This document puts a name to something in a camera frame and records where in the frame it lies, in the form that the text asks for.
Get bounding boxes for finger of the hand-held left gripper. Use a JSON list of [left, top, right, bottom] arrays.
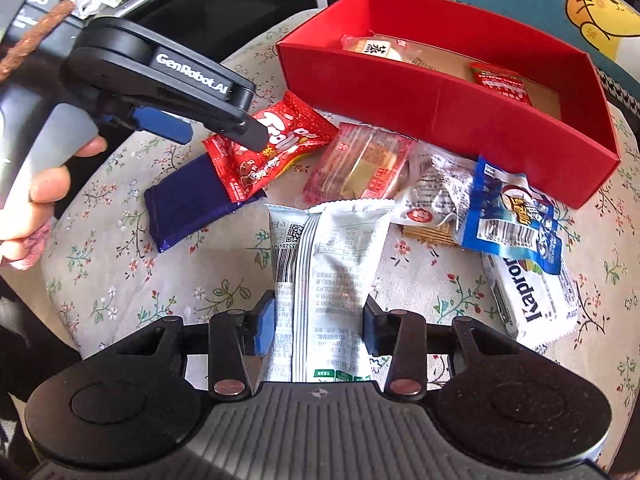
[[131, 104, 194, 144], [210, 119, 272, 154]]

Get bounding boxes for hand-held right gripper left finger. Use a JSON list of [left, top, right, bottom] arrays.
[[112, 291, 277, 402]]

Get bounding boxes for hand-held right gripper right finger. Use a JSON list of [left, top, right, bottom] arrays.
[[362, 296, 526, 397]]

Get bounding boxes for red candy packet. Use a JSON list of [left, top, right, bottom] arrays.
[[202, 92, 340, 203]]

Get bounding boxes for long white snack packet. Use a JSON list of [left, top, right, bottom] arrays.
[[263, 199, 397, 383]]

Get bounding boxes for purple snack packet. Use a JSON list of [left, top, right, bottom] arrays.
[[144, 154, 268, 253]]

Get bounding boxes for clear pink biscuit packet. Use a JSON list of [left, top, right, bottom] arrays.
[[302, 122, 416, 206]]

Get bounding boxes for white packet red logo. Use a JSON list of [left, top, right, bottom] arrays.
[[390, 150, 481, 228]]

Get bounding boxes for red cardboard box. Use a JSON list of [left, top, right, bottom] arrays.
[[275, 0, 622, 210]]

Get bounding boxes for blue snack packet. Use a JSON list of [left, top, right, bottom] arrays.
[[457, 156, 566, 275]]

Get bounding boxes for person's left hand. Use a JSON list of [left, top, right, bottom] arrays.
[[0, 137, 108, 257]]

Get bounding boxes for black round glass table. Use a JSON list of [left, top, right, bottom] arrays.
[[112, 0, 321, 73]]

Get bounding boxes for gold biscuit packet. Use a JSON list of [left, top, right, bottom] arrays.
[[402, 222, 463, 249]]

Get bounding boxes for floral seat cloth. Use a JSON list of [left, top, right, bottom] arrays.
[[45, 0, 640, 467]]

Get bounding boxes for round bread packet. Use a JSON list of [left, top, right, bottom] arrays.
[[341, 35, 426, 66]]

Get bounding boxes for white wafer packet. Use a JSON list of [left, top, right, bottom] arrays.
[[482, 252, 580, 353]]

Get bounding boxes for small red snack packet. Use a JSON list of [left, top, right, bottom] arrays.
[[470, 61, 535, 107]]

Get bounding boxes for brown fuzzy cord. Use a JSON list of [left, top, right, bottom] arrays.
[[0, 0, 77, 82]]

